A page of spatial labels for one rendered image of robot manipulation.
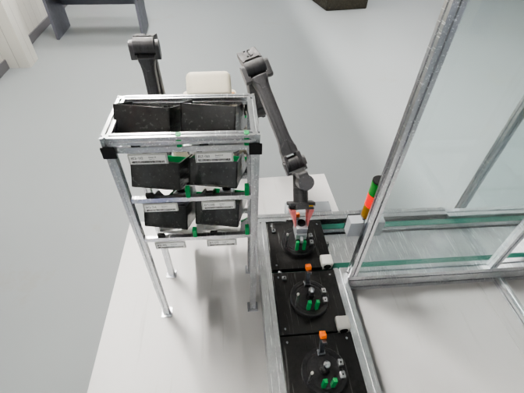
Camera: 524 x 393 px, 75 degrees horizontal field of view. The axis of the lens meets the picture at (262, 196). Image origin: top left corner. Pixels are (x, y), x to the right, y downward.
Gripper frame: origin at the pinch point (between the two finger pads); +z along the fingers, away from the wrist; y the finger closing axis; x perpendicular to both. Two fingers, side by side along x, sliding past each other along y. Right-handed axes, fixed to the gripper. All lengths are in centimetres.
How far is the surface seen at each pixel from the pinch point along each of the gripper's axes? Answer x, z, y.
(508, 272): -3, 23, 85
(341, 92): 312, -107, 120
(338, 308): -15.8, 27.4, 9.7
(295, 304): -17.5, 24.1, -5.9
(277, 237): 10.5, 7.0, -8.1
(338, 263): 1.3, 16.9, 15.3
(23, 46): 370, -183, -294
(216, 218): -27.0, -8.8, -31.2
